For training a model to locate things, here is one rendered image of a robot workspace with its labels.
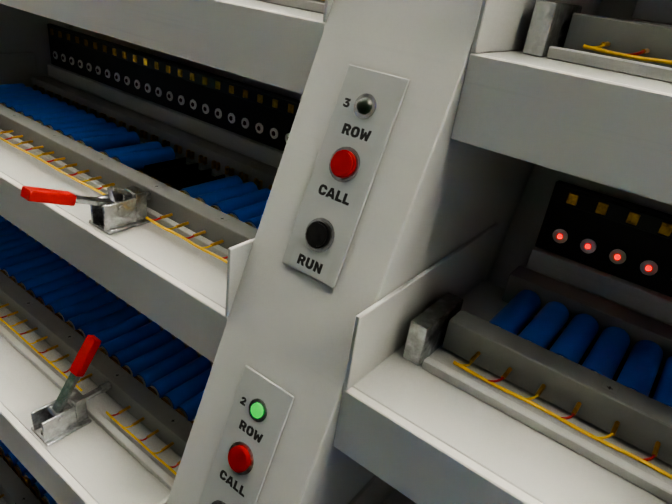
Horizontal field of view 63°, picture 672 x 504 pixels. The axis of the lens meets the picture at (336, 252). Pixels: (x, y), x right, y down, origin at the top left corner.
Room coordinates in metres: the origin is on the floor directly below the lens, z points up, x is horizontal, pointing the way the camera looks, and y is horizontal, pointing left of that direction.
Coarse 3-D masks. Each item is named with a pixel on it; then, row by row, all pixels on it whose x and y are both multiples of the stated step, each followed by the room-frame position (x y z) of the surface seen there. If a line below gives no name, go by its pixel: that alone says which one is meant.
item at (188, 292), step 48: (0, 144) 0.57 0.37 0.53; (240, 144) 0.58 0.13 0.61; (0, 192) 0.50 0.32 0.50; (96, 192) 0.49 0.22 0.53; (48, 240) 0.47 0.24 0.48; (96, 240) 0.42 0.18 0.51; (144, 240) 0.42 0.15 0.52; (144, 288) 0.39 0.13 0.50; (192, 288) 0.37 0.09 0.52; (192, 336) 0.37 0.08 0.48
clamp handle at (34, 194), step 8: (24, 192) 0.37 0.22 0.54; (32, 192) 0.37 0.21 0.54; (40, 192) 0.38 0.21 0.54; (48, 192) 0.38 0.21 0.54; (56, 192) 0.39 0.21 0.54; (64, 192) 0.40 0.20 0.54; (112, 192) 0.43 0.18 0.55; (32, 200) 0.37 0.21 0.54; (40, 200) 0.38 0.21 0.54; (48, 200) 0.38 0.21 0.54; (56, 200) 0.39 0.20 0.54; (64, 200) 0.39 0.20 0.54; (72, 200) 0.40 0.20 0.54; (80, 200) 0.40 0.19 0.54; (88, 200) 0.41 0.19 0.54; (96, 200) 0.42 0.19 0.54; (104, 200) 0.43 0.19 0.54; (112, 200) 0.43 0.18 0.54
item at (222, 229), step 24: (0, 120) 0.59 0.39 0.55; (24, 120) 0.58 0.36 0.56; (48, 144) 0.54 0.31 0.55; (72, 144) 0.53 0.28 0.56; (96, 168) 0.50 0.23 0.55; (120, 168) 0.49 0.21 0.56; (168, 192) 0.46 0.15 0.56; (168, 216) 0.44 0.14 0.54; (192, 216) 0.43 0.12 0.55; (216, 216) 0.43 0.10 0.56; (216, 240) 0.42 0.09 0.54; (240, 240) 0.41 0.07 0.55
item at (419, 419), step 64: (576, 192) 0.40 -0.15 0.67; (448, 256) 0.36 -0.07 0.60; (576, 256) 0.41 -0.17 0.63; (640, 256) 0.39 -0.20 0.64; (384, 320) 0.31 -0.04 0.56; (448, 320) 0.34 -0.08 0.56; (512, 320) 0.36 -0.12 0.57; (576, 320) 0.37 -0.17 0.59; (640, 320) 0.37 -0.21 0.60; (384, 384) 0.30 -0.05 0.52; (448, 384) 0.31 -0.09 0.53; (512, 384) 0.32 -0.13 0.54; (576, 384) 0.30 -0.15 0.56; (640, 384) 0.31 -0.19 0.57; (384, 448) 0.29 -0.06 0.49; (448, 448) 0.27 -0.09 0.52; (512, 448) 0.27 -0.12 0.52; (576, 448) 0.28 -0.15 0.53; (640, 448) 0.28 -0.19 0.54
